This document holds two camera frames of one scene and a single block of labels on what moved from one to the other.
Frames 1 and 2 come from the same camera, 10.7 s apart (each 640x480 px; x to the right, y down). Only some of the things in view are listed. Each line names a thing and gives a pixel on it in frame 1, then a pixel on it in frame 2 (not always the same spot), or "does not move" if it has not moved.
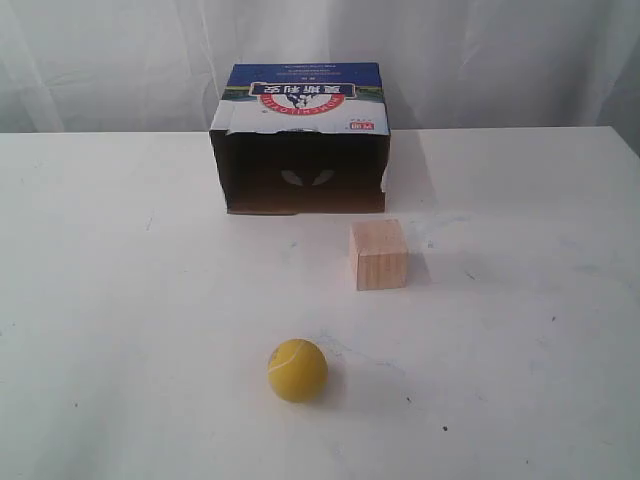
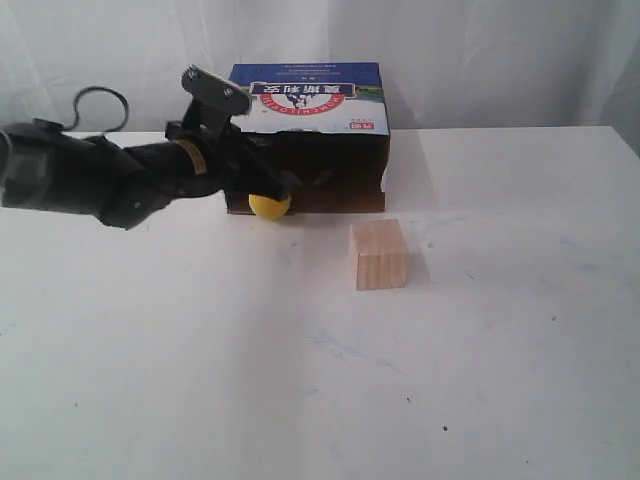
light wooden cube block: x=380 y=255 does not move
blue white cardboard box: x=303 y=137 does not move
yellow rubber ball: x=298 y=370 → x=268 y=208
